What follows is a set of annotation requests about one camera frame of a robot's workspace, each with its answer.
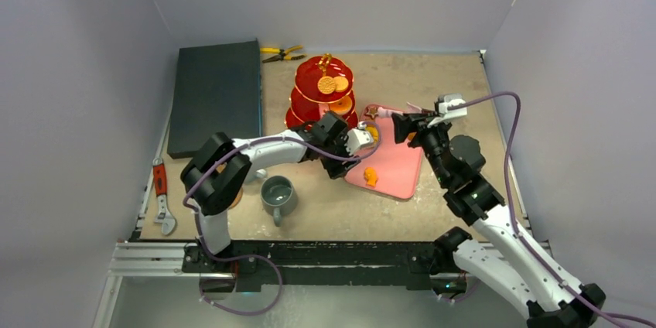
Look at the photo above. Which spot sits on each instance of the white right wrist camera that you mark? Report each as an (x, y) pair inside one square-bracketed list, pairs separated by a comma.
[(448, 107)]

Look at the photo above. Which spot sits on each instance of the chocolate star cookie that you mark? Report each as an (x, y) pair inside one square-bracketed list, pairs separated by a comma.
[(371, 112)]

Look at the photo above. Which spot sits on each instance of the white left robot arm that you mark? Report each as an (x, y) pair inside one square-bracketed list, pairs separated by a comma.
[(215, 175)]

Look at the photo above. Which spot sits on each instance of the red three-tier cake stand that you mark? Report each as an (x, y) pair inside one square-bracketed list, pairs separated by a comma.
[(306, 102)]

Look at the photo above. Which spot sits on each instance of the round yellow cracker top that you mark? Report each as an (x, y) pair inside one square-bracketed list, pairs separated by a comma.
[(326, 85)]

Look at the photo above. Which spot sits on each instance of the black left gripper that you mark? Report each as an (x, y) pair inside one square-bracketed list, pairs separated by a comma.
[(339, 169)]

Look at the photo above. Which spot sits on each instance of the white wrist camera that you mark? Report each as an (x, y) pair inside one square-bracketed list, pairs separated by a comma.
[(358, 139), (448, 107)]

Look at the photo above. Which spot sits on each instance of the yellow glazed donut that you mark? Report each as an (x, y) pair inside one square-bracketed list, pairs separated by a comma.
[(375, 134)]

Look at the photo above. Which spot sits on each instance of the white ceramic mug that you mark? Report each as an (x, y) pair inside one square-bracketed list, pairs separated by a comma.
[(256, 176)]

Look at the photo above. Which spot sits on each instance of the round yellow cracker bottom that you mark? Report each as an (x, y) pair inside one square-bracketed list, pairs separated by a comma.
[(341, 84)]

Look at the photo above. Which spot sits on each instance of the orange glazed donut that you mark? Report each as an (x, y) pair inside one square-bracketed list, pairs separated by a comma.
[(343, 106)]

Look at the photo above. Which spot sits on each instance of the fish shaped yellow cookie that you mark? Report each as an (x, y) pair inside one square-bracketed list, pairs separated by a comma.
[(370, 176)]

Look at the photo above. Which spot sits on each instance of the yellow handled pliers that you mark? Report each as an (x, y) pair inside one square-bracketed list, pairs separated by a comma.
[(283, 54)]

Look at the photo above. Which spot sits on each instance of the dark grey box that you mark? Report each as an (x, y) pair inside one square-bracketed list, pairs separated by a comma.
[(217, 89)]

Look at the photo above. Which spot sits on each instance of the pink serving tray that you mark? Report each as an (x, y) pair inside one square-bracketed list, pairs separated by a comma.
[(397, 165)]

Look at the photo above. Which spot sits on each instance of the round yellow cracker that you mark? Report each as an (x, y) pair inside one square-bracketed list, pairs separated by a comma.
[(326, 85), (341, 84)]

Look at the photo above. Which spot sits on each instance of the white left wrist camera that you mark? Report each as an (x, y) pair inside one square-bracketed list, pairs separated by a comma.
[(358, 139)]

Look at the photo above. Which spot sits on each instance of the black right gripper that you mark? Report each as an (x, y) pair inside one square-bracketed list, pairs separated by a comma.
[(420, 129)]

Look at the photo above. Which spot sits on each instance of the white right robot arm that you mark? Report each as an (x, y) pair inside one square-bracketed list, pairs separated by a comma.
[(524, 274)]

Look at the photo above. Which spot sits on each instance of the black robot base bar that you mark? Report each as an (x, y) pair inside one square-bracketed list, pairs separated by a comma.
[(252, 264)]

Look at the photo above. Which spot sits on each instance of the red handled wrench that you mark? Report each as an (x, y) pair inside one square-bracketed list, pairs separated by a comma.
[(163, 216)]

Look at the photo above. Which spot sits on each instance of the grey ceramic mug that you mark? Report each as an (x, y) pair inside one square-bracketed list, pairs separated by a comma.
[(279, 198)]

